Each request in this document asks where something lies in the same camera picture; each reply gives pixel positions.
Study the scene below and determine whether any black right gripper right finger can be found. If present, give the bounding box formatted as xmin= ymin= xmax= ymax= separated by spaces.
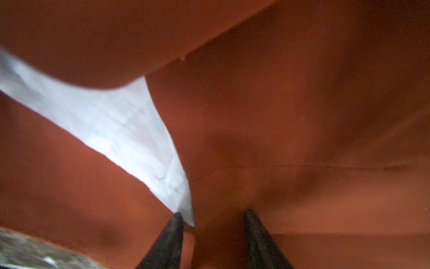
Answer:
xmin=244 ymin=210 xmax=293 ymax=269

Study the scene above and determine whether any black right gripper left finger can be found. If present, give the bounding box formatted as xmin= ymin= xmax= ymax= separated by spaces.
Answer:
xmin=136 ymin=213 xmax=184 ymax=269

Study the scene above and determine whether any rust orange skirt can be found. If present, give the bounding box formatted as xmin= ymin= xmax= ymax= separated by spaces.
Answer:
xmin=1 ymin=1 xmax=430 ymax=269

